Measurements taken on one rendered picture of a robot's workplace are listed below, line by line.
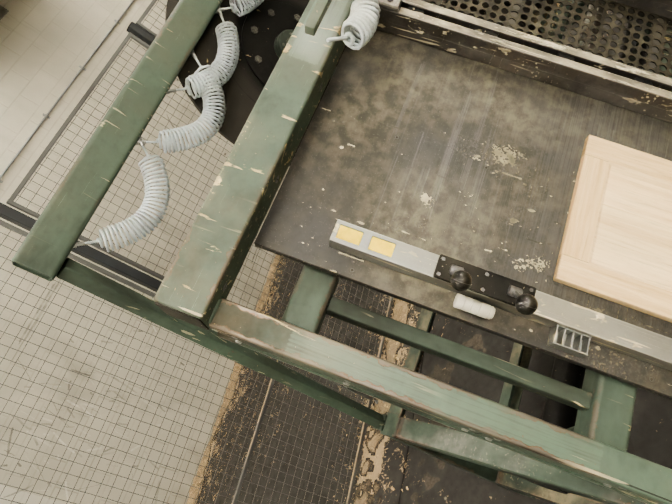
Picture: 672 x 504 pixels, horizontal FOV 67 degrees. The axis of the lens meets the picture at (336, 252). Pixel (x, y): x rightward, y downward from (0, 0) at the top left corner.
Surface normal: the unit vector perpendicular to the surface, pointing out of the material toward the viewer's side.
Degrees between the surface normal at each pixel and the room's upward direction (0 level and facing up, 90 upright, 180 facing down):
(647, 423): 0
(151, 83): 90
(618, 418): 58
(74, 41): 90
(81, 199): 90
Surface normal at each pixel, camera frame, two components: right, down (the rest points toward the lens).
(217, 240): 0.04, -0.35
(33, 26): 0.59, -0.29
